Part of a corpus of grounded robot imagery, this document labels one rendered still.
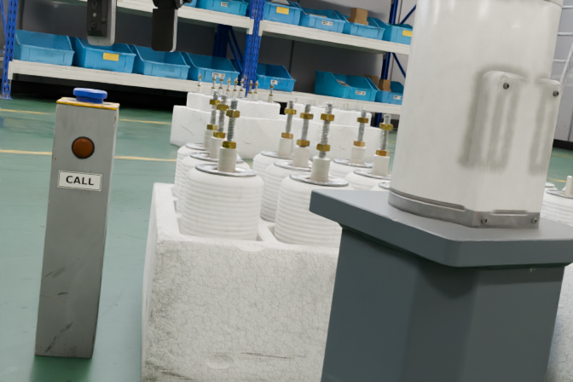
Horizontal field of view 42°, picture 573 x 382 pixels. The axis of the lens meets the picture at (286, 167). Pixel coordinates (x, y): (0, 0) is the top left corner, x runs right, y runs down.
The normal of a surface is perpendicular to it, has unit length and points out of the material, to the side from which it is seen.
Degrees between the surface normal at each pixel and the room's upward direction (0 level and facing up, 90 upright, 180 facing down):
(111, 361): 0
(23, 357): 0
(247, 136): 90
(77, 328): 90
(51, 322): 90
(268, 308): 90
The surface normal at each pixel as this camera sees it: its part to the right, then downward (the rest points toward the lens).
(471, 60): -0.28, 0.08
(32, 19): 0.52, 0.17
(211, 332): 0.18, 0.15
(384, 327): -0.84, -0.04
